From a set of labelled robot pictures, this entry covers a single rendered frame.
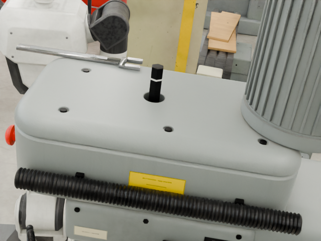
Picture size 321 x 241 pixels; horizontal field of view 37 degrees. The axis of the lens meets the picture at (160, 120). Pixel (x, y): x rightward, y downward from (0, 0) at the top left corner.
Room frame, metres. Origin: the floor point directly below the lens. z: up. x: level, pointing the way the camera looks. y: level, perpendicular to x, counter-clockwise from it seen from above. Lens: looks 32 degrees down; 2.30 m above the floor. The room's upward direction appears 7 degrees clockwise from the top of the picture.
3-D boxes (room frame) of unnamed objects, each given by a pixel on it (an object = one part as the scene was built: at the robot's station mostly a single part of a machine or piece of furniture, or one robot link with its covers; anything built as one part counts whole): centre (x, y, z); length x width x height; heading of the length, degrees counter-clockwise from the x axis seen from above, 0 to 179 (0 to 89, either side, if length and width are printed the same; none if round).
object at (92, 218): (0.72, -0.03, 1.68); 0.34 x 0.24 x 0.10; 87
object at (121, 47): (1.48, 0.19, 1.70); 0.12 x 0.09 x 0.14; 6
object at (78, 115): (0.73, 0.00, 1.81); 0.47 x 0.26 x 0.16; 87
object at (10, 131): (0.74, 0.27, 1.76); 0.04 x 0.03 x 0.04; 177
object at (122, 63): (0.84, 0.17, 1.89); 0.24 x 0.04 x 0.01; 88
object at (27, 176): (0.58, -0.01, 1.79); 0.45 x 0.04 x 0.04; 87
